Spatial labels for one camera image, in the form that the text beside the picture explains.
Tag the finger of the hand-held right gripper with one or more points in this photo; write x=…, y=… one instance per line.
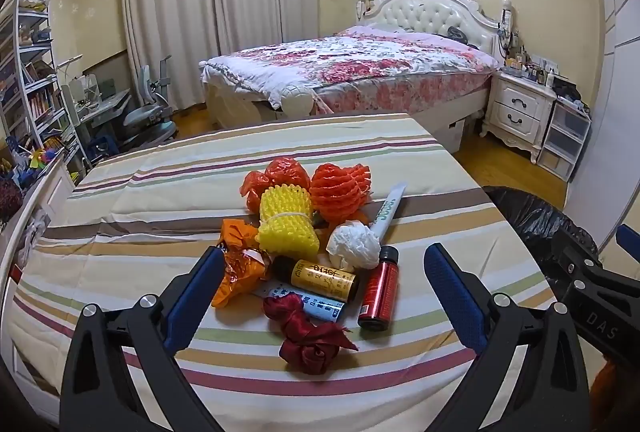
x=575, y=257
x=629, y=238

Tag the grey desk chair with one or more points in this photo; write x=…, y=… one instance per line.
x=150, y=116

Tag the group of small bottles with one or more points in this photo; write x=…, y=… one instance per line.
x=530, y=66

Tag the red bottle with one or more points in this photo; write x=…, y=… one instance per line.
x=378, y=292

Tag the white bookshelf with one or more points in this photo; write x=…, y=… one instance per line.
x=30, y=76

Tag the trash bin with black bag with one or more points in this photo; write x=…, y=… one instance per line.
x=530, y=217

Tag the white storage box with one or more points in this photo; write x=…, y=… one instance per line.
x=452, y=134

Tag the grey desk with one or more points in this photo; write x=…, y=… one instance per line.
x=100, y=106

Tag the white tufted bed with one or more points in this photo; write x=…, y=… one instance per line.
x=430, y=11

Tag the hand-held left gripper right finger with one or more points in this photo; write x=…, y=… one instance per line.
x=457, y=299

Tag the white toothpaste tube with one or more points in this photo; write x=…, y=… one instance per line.
x=387, y=212

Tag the orange clothing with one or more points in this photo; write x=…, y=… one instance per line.
x=615, y=382

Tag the striped cloth table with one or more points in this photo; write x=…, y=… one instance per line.
x=150, y=192

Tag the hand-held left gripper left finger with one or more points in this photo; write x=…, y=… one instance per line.
x=190, y=307

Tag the dark red cloth flower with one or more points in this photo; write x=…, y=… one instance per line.
x=310, y=347

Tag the beige curtain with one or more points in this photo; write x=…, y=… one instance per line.
x=200, y=1

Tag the orange snack wrapper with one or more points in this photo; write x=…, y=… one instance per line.
x=235, y=277

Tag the white wardrobe door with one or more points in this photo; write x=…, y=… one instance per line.
x=615, y=86

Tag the white nightstand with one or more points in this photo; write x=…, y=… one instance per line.
x=515, y=104

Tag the floral quilt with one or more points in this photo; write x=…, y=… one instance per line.
x=350, y=56

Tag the white tissue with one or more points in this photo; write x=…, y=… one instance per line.
x=352, y=244

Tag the yellow foam fruit net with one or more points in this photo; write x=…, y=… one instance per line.
x=287, y=227

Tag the white and blue box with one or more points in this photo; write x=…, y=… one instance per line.
x=320, y=307

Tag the dark clothes pile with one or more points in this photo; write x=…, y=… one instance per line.
x=570, y=94

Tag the orange plastic bag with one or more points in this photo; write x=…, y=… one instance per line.
x=285, y=171

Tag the gold bottle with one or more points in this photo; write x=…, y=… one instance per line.
x=325, y=279

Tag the plastic drawer unit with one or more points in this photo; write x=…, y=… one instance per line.
x=562, y=136

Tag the black cloth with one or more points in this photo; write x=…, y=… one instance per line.
x=457, y=34

